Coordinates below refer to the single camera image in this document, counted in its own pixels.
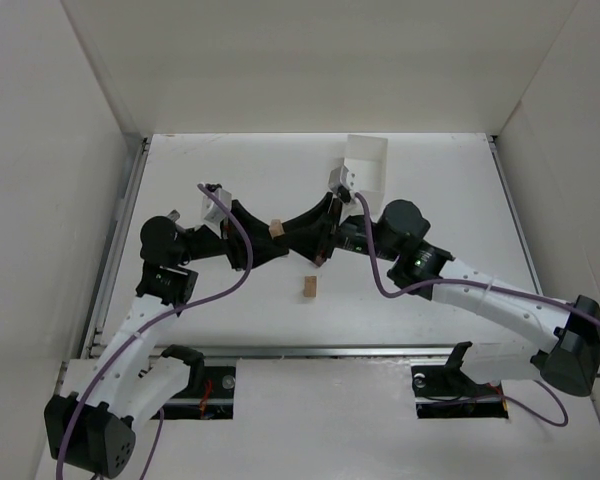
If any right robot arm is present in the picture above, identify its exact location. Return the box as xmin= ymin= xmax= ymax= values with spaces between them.
xmin=274 ymin=193 xmax=600 ymax=397

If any white perforated box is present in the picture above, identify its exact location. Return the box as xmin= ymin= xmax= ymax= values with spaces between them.
xmin=344 ymin=135 xmax=388 ymax=214

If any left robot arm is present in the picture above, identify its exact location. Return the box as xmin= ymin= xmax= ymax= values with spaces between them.
xmin=44 ymin=194 xmax=289 ymax=479

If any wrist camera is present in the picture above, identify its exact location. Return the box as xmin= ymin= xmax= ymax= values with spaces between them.
xmin=328 ymin=165 xmax=355 ymax=204
xmin=201 ymin=184 xmax=232 ymax=227

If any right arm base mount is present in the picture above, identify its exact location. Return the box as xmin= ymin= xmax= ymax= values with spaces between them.
xmin=411 ymin=342 xmax=509 ymax=420

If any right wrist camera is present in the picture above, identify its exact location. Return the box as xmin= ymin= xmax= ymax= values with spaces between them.
xmin=328 ymin=165 xmax=355 ymax=204

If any purple cable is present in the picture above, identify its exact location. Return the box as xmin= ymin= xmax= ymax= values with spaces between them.
xmin=354 ymin=192 xmax=600 ymax=427
xmin=54 ymin=182 xmax=254 ymax=480

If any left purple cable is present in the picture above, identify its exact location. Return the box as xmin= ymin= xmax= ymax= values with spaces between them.
xmin=54 ymin=182 xmax=254 ymax=480

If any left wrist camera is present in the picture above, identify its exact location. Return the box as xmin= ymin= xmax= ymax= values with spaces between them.
xmin=201 ymin=184 xmax=232 ymax=227

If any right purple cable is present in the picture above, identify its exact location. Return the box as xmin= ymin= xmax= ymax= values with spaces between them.
xmin=354 ymin=192 xmax=600 ymax=427

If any light wood block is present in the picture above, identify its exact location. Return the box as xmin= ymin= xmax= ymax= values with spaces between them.
xmin=306 ymin=276 xmax=317 ymax=298
xmin=268 ymin=219 xmax=285 ymax=239
xmin=303 ymin=276 xmax=314 ymax=300

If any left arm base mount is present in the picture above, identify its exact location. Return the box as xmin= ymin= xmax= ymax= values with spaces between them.
xmin=161 ymin=345 xmax=236 ymax=421

